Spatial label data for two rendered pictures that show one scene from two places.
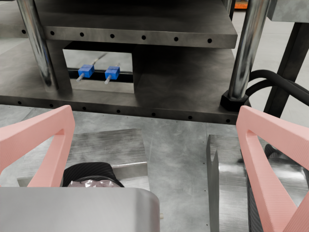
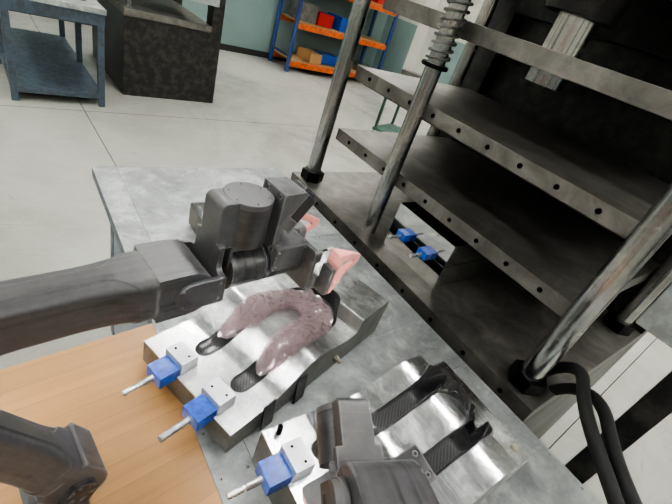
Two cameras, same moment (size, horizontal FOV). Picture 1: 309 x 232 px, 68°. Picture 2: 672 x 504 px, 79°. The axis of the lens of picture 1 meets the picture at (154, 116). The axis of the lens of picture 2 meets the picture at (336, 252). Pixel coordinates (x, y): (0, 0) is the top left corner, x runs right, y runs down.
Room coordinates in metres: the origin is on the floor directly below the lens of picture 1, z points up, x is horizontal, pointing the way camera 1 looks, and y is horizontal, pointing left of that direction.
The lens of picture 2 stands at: (-0.33, -0.33, 1.52)
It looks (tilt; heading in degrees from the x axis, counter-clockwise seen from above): 32 degrees down; 37
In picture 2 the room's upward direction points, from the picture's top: 20 degrees clockwise
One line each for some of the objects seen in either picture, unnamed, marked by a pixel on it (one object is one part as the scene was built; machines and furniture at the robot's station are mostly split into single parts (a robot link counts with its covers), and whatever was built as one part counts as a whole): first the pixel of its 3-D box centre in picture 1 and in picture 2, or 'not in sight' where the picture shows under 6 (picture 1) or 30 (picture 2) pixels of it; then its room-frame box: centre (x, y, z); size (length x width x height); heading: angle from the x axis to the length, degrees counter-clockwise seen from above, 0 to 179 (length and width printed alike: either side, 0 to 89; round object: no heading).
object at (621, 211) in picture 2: not in sight; (520, 137); (1.21, 0.21, 1.27); 1.10 x 0.74 x 0.05; 82
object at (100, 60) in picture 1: (117, 49); (459, 237); (1.08, 0.18, 0.87); 0.50 x 0.27 x 0.17; 172
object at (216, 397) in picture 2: not in sight; (194, 415); (-0.08, 0.02, 0.86); 0.13 x 0.05 x 0.05; 9
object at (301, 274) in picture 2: not in sight; (276, 253); (-0.01, 0.00, 1.20); 0.10 x 0.07 x 0.07; 90
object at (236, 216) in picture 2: not in sight; (214, 238); (-0.11, 0.00, 1.24); 0.12 x 0.09 x 0.12; 0
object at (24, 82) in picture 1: (113, 64); (450, 252); (1.16, 0.22, 0.76); 1.30 x 0.84 x 0.06; 82
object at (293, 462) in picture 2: not in sight; (267, 476); (-0.05, -0.15, 0.89); 0.13 x 0.05 x 0.05; 172
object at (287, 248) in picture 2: not in sight; (285, 220); (-0.01, 0.00, 1.25); 0.07 x 0.06 x 0.11; 90
